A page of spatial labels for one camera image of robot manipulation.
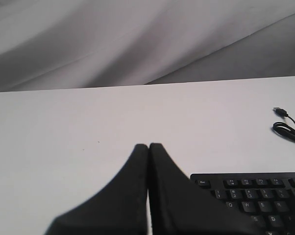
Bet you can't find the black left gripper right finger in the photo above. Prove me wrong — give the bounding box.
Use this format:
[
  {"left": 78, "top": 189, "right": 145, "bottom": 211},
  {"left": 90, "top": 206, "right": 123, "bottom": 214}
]
[{"left": 149, "top": 143, "right": 264, "bottom": 235}]

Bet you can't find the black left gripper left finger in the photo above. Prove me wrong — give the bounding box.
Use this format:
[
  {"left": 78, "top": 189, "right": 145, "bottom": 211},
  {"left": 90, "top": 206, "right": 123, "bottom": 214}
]
[{"left": 46, "top": 144, "right": 148, "bottom": 235}]

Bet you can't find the black acer keyboard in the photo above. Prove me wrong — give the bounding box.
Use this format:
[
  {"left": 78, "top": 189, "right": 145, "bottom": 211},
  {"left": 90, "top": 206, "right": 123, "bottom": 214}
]
[{"left": 190, "top": 172, "right": 295, "bottom": 235}]

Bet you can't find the black keyboard usb cable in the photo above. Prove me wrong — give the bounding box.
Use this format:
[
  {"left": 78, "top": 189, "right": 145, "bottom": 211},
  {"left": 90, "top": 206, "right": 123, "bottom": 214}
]
[{"left": 272, "top": 106, "right": 295, "bottom": 145}]

